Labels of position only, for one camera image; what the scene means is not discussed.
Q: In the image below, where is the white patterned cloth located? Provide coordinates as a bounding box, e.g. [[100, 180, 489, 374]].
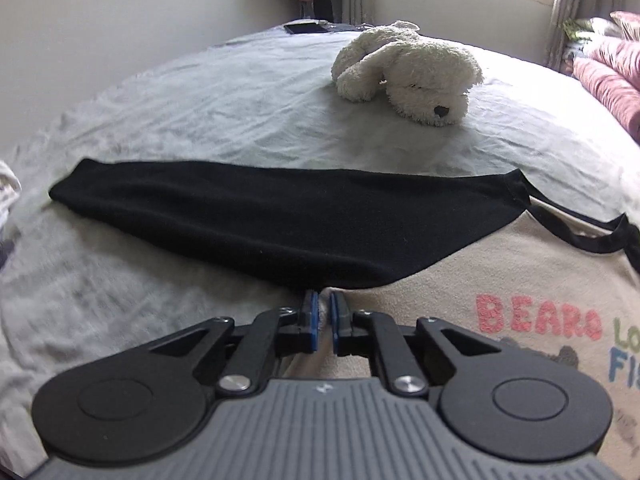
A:
[[0, 160, 23, 261]]

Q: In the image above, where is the white plush dog toy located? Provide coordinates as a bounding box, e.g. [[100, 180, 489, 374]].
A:
[[331, 20, 485, 128]]

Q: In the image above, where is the pink and grey pillow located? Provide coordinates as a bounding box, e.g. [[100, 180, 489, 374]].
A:
[[610, 10, 640, 42]]

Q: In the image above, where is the black phone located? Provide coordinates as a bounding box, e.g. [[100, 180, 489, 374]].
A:
[[283, 21, 333, 36]]

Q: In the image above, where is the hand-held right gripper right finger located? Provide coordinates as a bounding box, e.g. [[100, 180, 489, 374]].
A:
[[330, 291, 503, 396]]

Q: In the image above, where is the floral patterned bedding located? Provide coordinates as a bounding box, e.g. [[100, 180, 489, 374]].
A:
[[562, 16, 623, 61]]

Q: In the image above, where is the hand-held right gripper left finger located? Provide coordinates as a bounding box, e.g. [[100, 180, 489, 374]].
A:
[[149, 290, 320, 394]]

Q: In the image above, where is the beige and black printed sweatshirt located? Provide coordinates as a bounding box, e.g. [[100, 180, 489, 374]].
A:
[[49, 158, 640, 480]]

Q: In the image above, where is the pink folded quilt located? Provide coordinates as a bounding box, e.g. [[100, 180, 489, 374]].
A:
[[572, 40, 640, 135]]

